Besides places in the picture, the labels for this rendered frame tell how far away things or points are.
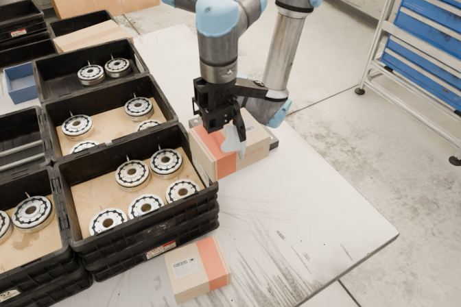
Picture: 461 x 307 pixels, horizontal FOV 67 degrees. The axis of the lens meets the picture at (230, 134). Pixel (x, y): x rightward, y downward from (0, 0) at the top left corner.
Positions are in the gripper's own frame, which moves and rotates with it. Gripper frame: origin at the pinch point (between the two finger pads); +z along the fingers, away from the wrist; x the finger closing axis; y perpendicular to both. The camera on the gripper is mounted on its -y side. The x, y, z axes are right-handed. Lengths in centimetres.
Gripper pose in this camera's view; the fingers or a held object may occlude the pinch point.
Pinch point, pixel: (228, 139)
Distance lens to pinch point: 84.8
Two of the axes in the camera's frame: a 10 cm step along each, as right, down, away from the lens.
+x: 5.1, 6.1, -6.0
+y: -8.6, 3.7, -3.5
